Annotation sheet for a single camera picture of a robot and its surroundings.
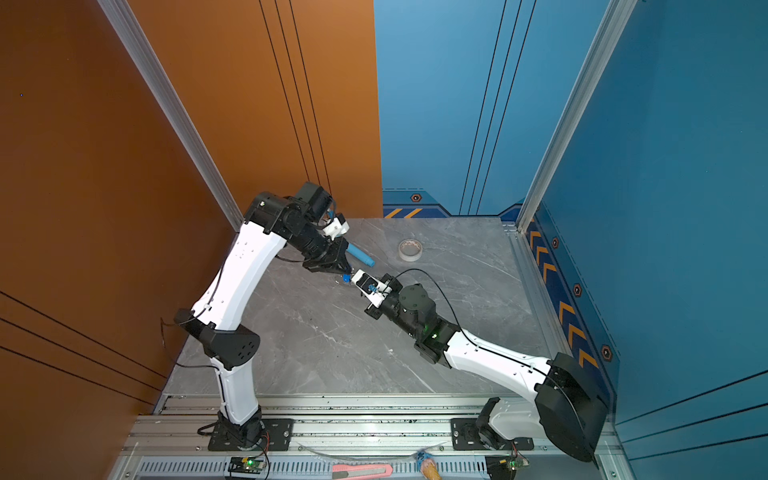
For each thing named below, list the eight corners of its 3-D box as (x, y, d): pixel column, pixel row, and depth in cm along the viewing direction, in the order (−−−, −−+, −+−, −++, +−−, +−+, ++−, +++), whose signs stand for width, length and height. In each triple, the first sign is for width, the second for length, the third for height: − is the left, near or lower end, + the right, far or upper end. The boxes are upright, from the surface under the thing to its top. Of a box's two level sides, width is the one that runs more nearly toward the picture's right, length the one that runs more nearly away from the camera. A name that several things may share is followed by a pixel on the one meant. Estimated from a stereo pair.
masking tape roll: (398, 261, 111) (398, 257, 110) (398, 242, 118) (398, 238, 116) (422, 261, 111) (423, 257, 110) (421, 242, 118) (421, 238, 116)
